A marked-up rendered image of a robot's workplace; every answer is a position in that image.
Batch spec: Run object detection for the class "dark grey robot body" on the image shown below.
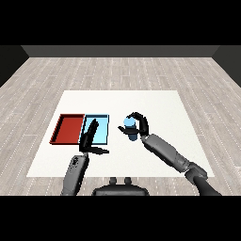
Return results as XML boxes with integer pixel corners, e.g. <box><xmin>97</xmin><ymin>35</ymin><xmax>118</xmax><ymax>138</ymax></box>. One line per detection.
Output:
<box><xmin>91</xmin><ymin>177</ymin><xmax>150</xmax><ymax>197</ymax></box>

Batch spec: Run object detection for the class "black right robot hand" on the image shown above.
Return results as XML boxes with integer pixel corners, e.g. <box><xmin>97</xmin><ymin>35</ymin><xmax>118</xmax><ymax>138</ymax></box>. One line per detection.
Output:
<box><xmin>117</xmin><ymin>111</ymin><xmax>151</xmax><ymax>137</ymax></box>

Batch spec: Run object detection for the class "red shallow open box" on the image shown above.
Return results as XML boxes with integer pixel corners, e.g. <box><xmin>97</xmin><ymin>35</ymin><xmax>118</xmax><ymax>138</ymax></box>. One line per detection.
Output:
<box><xmin>49</xmin><ymin>113</ymin><xmax>86</xmax><ymax>146</ymax></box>

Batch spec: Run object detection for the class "small blue can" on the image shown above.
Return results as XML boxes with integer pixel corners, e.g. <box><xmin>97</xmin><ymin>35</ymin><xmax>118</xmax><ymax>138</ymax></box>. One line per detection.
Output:
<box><xmin>122</xmin><ymin>116</ymin><xmax>139</xmax><ymax>142</ymax></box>

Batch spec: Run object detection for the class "light blue shallow open box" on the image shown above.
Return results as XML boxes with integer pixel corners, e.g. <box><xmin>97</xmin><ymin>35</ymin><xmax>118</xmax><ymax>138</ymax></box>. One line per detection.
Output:
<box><xmin>79</xmin><ymin>113</ymin><xmax>110</xmax><ymax>146</ymax></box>

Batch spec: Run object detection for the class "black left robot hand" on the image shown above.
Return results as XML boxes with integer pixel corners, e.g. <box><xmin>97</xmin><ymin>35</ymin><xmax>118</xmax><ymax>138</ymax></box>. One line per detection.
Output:
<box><xmin>78</xmin><ymin>118</ymin><xmax>110</xmax><ymax>155</ymax></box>

